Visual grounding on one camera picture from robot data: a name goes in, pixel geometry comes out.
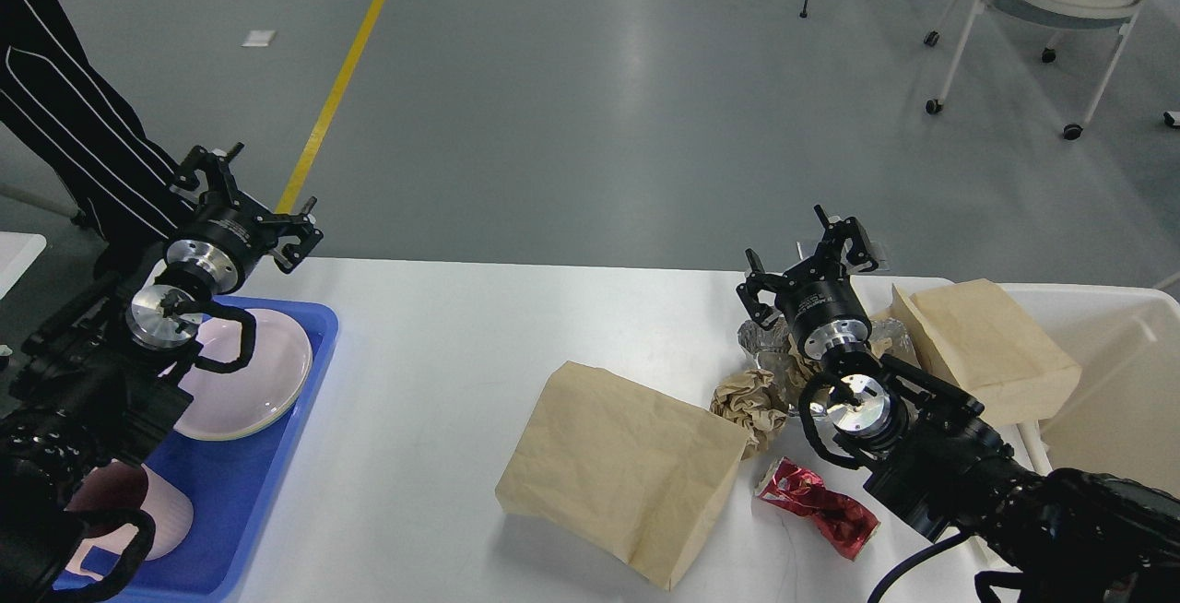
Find crumpled brown paper ball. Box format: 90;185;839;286
709;369;788;460

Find large brown paper bag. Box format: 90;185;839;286
496;361;749;590

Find person in black tracksuit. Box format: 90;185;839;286
1;0;194;274

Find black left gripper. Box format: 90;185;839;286
164;144;325;299

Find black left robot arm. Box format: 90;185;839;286
1;146;325;602

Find blue plastic tray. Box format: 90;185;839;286
113;297;340;602

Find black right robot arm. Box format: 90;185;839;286
738;207;1179;602

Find small brown paper bag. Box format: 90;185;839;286
877;278;1082;427

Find pink plate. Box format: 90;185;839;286
181;308;313;417

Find red foil wrapper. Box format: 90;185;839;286
754;457;880;561

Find pink mug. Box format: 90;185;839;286
65;461;194;579

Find white plastic bin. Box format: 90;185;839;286
1003;283;1179;494

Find white side table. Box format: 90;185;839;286
0;231;47;299

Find yellow plate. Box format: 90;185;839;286
173;398;299;441

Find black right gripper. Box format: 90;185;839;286
735;207;879;363

